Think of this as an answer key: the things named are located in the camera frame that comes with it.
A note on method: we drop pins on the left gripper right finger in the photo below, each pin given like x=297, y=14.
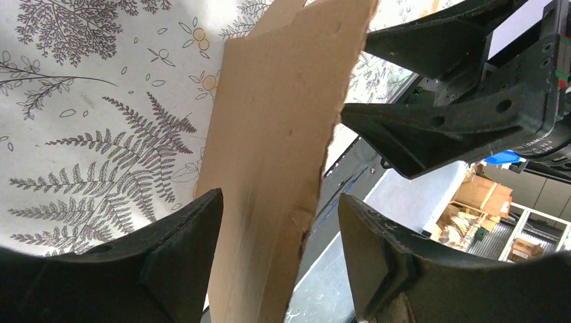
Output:
x=397, y=275

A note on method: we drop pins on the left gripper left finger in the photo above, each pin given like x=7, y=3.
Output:
x=158, y=273

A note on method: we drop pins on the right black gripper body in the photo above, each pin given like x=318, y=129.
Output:
x=538, y=59

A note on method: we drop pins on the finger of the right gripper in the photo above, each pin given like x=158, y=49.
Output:
x=435, y=45
x=415, y=139

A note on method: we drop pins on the brown cardboard box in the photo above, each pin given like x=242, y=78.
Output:
x=278, y=100

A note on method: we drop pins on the background clutter shelf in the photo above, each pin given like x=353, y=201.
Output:
x=497, y=213

